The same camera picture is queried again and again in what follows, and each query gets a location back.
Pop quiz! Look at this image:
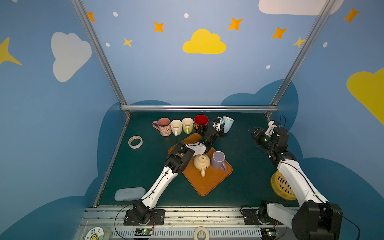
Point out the orange plastic tray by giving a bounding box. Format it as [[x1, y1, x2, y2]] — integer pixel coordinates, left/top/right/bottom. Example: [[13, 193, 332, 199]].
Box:
[[167, 132, 234, 197]]

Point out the aluminium frame right post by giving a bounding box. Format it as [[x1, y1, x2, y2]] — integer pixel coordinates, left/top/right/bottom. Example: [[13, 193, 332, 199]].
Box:
[[265, 0, 336, 120]]

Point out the aluminium frame back bar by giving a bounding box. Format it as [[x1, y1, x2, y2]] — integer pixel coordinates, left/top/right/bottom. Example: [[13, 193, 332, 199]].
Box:
[[121, 105, 278, 112]]

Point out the cream white mug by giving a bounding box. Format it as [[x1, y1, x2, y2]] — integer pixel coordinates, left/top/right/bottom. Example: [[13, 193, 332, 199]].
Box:
[[171, 120, 183, 136]]

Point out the pink ghost mug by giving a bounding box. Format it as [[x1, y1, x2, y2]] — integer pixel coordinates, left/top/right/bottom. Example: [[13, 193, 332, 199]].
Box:
[[153, 118, 172, 137]]

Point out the beige ceramic teapot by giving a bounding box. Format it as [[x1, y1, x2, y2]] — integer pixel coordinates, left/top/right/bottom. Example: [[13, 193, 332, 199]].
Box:
[[194, 155, 211, 177]]

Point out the white tape roll front centre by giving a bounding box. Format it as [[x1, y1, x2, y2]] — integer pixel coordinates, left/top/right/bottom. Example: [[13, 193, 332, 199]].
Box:
[[194, 226, 210, 240]]

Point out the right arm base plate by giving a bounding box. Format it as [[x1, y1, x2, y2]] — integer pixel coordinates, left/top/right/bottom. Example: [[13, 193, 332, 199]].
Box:
[[240, 208, 281, 226]]

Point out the aluminium frame left post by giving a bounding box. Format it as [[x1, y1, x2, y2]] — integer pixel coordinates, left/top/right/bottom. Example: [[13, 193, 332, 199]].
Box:
[[71, 0, 127, 107]]

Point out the lavender mug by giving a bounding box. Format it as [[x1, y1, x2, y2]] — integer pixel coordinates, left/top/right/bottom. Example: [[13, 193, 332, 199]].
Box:
[[211, 151, 227, 171]]

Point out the light blue mug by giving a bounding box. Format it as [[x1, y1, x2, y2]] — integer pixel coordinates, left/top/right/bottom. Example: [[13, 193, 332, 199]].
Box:
[[221, 116, 234, 134]]

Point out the masking tape roll on table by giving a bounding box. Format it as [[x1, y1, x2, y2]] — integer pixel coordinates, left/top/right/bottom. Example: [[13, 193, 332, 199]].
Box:
[[128, 136, 143, 150]]

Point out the aluminium frame post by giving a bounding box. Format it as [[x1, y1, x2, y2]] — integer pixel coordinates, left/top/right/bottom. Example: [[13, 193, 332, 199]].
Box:
[[265, 0, 336, 120], [71, 0, 127, 107]]

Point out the light green mug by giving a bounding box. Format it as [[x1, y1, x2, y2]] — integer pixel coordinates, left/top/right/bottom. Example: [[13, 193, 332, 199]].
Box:
[[182, 118, 194, 135]]

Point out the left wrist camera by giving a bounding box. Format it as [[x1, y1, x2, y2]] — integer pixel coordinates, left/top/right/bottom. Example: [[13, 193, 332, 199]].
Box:
[[213, 117, 225, 132]]

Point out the green label sticker roll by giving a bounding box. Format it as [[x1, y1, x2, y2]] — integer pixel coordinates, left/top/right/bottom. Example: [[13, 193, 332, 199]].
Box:
[[84, 227, 105, 240]]

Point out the grey sponge pad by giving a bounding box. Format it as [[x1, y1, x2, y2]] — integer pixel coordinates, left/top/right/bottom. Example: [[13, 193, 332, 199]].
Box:
[[114, 187, 146, 202]]

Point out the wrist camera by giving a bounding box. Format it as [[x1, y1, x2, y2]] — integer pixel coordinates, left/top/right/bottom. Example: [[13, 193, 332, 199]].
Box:
[[213, 117, 225, 132], [266, 121, 280, 137]]

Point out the aluminium front rail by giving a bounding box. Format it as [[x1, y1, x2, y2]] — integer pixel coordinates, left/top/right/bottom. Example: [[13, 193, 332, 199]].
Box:
[[73, 206, 334, 240]]

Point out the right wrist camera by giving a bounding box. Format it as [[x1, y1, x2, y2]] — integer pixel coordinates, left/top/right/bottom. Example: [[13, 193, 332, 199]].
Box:
[[266, 121, 280, 137]]

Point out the yellow plastic basket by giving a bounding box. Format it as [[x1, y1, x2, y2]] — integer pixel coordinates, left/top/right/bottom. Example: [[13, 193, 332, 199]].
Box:
[[270, 171, 297, 201]]

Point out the black skull mug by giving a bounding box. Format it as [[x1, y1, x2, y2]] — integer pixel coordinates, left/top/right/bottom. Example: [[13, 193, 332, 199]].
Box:
[[194, 115, 209, 136]]

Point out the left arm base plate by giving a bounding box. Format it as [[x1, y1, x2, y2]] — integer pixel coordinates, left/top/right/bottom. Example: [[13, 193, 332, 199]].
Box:
[[123, 209, 165, 226]]

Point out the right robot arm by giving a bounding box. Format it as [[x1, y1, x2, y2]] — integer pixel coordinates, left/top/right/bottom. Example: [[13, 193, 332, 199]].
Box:
[[250, 124, 343, 240]]

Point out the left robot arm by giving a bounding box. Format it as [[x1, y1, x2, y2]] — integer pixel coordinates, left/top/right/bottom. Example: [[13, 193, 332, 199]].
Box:
[[132, 127, 225, 224]]

